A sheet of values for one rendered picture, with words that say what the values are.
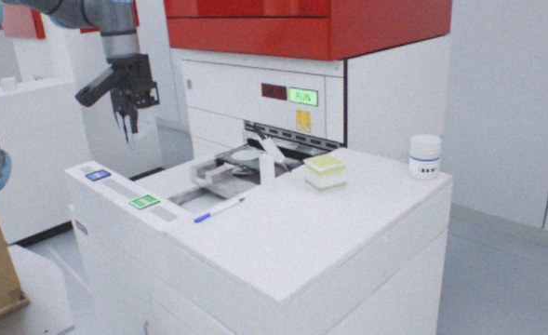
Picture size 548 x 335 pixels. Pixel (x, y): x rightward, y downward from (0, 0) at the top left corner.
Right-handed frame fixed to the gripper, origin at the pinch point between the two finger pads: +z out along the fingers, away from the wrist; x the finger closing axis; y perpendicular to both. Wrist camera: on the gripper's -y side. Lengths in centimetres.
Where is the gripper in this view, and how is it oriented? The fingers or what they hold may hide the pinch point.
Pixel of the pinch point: (130, 146)
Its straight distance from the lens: 103.6
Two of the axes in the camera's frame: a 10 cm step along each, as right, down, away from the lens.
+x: -7.1, -2.3, 6.7
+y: 7.1, -3.1, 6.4
